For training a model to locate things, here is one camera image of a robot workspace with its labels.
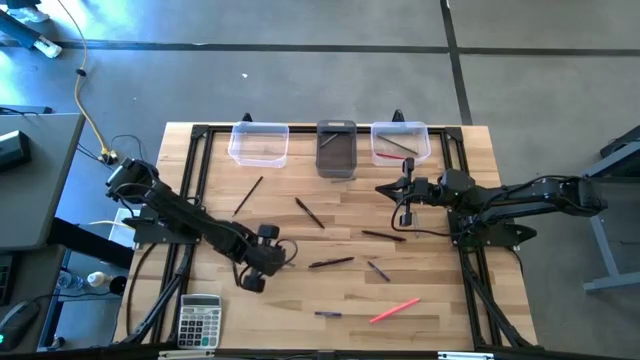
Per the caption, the black desk beam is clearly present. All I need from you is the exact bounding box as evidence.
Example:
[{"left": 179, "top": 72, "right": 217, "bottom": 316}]
[{"left": 47, "top": 216, "right": 135, "bottom": 271}]

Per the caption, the grey side desk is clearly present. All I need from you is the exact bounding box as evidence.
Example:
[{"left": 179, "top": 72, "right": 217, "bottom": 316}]
[{"left": 0, "top": 112, "right": 86, "bottom": 251}]

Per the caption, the green pencil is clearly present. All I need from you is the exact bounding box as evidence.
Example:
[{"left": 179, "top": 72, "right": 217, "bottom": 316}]
[{"left": 376, "top": 134, "right": 419, "bottom": 156}]

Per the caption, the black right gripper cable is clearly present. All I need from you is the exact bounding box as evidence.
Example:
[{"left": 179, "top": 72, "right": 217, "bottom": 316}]
[{"left": 390, "top": 197, "right": 456, "bottom": 239}]

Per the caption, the black stand leg white foot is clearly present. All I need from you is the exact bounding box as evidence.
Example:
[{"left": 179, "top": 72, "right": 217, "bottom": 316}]
[{"left": 0, "top": 0, "right": 64, "bottom": 60}]

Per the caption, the silver metal bracket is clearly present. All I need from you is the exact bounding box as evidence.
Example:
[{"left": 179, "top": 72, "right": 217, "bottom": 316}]
[
  {"left": 437, "top": 350, "right": 495, "bottom": 360},
  {"left": 158, "top": 350, "right": 217, "bottom": 360}
]

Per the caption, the coral pink pencil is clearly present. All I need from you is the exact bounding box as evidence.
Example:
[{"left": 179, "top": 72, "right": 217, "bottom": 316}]
[{"left": 369, "top": 297, "right": 422, "bottom": 325}]

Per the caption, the grey metal desk frame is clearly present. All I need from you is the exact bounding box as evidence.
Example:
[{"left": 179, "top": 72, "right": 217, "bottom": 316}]
[{"left": 581, "top": 123, "right": 640, "bottom": 294}]

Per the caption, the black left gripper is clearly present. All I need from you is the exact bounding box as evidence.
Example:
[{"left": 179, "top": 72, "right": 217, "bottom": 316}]
[{"left": 239, "top": 224, "right": 287, "bottom": 294}]

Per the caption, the black keyboard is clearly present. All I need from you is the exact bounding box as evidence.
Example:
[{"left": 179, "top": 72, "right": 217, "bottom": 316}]
[{"left": 0, "top": 252, "right": 15, "bottom": 307}]

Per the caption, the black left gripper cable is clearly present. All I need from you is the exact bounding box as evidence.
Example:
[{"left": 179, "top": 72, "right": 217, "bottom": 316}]
[{"left": 273, "top": 237, "right": 300, "bottom": 267}]

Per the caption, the small grey pen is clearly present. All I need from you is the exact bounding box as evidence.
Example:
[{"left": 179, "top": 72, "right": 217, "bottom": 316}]
[{"left": 366, "top": 260, "right": 391, "bottom": 283}]

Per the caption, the silver desk calculator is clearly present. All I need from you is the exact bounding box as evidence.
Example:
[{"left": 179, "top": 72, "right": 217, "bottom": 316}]
[{"left": 177, "top": 293, "right": 223, "bottom": 350}]

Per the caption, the yellow cable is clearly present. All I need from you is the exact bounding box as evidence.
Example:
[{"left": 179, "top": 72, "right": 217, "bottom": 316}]
[{"left": 55, "top": 0, "right": 120, "bottom": 164}]

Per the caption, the black aluminium table frame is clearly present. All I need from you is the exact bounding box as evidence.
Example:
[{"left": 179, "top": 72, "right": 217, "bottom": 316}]
[{"left": 119, "top": 122, "right": 539, "bottom": 351}]

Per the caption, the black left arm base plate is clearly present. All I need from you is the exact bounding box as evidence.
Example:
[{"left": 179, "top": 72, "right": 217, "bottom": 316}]
[{"left": 133, "top": 215, "right": 202, "bottom": 246}]

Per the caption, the thin black floor cable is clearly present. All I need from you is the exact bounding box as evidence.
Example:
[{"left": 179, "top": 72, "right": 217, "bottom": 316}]
[{"left": 74, "top": 133, "right": 147, "bottom": 169}]

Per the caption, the clear water bottle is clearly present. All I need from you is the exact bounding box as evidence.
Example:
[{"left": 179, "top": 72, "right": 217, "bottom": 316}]
[{"left": 55, "top": 271, "right": 86, "bottom": 292}]

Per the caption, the grey translucent plastic bin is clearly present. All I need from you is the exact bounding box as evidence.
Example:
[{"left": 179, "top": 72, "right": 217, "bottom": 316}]
[{"left": 315, "top": 119, "right": 358, "bottom": 179}]

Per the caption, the white bottle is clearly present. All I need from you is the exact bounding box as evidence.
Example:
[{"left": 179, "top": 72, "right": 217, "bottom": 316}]
[{"left": 86, "top": 270, "right": 114, "bottom": 288}]

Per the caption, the clear plastic bin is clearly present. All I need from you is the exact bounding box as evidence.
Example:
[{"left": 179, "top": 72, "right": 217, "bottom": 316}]
[
  {"left": 370, "top": 121, "right": 432, "bottom": 168},
  {"left": 227, "top": 121, "right": 291, "bottom": 169}
]

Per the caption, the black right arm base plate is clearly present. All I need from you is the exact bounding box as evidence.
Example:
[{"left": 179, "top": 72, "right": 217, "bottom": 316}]
[{"left": 451, "top": 222, "right": 539, "bottom": 250}]

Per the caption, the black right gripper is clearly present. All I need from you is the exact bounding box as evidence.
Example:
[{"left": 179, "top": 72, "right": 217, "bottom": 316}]
[{"left": 375, "top": 157, "right": 444, "bottom": 227}]

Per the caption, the black box device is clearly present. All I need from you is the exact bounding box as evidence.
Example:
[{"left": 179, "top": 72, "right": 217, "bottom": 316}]
[{"left": 0, "top": 130, "right": 33, "bottom": 174}]

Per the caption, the dark thin pencil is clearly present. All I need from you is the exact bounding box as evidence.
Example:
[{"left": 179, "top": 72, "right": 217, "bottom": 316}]
[{"left": 232, "top": 175, "right": 264, "bottom": 218}]

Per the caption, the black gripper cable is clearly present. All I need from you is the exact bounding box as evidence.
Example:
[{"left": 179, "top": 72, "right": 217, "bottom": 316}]
[
  {"left": 273, "top": 237, "right": 300, "bottom": 267},
  {"left": 390, "top": 197, "right": 456, "bottom": 239}
]

